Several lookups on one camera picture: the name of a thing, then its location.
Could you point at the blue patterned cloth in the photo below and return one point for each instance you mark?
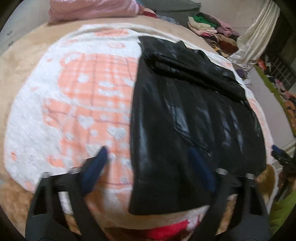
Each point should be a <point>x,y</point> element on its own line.
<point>167,18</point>

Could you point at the white wardrobe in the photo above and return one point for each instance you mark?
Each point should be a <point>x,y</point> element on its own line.
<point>5,34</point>

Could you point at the black leather jacket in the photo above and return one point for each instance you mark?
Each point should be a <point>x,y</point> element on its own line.
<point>185,129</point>

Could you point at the grey pillow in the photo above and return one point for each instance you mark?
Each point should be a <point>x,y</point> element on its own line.
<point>175,9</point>

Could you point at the purple clothes heap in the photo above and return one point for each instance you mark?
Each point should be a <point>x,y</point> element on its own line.
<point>241,74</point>

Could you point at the red cloth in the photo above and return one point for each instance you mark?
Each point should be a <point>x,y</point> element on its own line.
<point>168,230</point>

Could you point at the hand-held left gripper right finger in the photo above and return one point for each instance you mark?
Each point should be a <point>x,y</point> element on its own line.
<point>201,166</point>

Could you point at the cream satin curtain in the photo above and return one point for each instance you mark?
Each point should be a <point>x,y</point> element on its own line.
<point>256,32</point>

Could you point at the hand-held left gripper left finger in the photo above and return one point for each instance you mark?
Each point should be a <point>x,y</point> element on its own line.
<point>94,165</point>

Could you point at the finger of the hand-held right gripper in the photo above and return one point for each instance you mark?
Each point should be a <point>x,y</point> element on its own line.
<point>278,150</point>

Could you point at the pile of folded clothes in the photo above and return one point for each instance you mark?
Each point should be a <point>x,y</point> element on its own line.
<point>212,30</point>

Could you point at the pink quilted coat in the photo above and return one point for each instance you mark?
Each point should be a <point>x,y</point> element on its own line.
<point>92,9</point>

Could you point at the pink white plaid blanket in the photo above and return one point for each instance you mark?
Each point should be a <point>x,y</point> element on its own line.
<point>69,104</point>

